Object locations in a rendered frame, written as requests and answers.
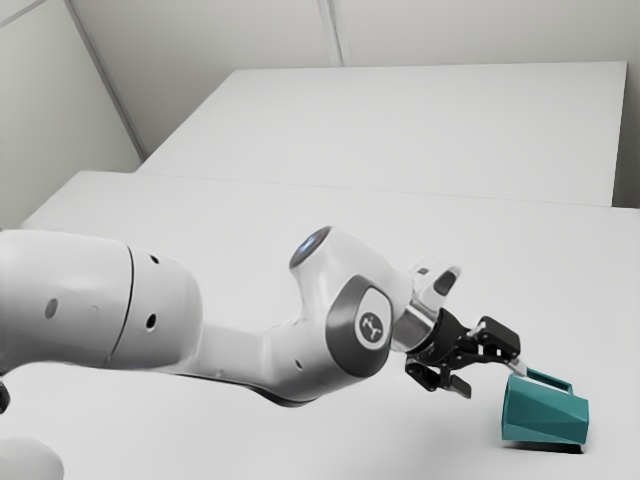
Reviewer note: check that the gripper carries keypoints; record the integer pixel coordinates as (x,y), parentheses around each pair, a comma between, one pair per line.
(446,337)

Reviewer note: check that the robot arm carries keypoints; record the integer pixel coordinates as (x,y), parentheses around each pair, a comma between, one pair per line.
(165,320)

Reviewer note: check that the teal faceted mug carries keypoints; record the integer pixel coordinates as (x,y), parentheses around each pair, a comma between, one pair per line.
(545,412)

